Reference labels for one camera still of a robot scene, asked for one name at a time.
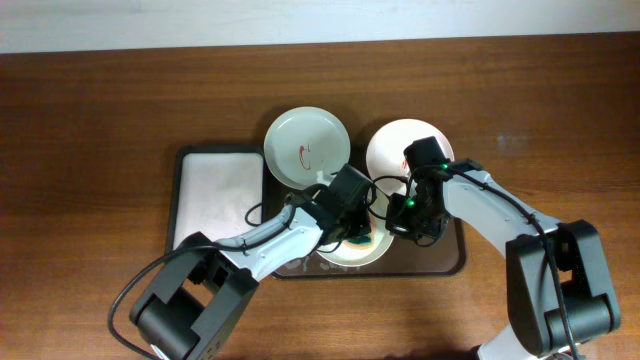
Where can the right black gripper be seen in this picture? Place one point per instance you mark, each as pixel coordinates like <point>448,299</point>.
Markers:
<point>398,226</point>

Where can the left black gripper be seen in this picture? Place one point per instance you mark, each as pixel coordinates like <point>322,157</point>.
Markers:
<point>362,224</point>

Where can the green yellow scrub sponge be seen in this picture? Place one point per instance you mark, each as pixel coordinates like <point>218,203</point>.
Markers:
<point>362,236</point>

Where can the cream white plate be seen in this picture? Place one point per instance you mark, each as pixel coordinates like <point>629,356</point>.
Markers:
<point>346,255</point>

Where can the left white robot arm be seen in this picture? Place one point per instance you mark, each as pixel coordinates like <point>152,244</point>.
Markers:
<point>202,288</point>

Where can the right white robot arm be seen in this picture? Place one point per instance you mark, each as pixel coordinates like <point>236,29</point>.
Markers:
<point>559,289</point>

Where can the brown serving tray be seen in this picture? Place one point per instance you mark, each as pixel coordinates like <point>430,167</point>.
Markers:
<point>402,259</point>

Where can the soapy water tray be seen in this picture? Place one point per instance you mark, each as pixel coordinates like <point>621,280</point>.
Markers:
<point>214,187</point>

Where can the pink white plate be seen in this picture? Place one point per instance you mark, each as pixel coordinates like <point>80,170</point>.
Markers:
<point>385,152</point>

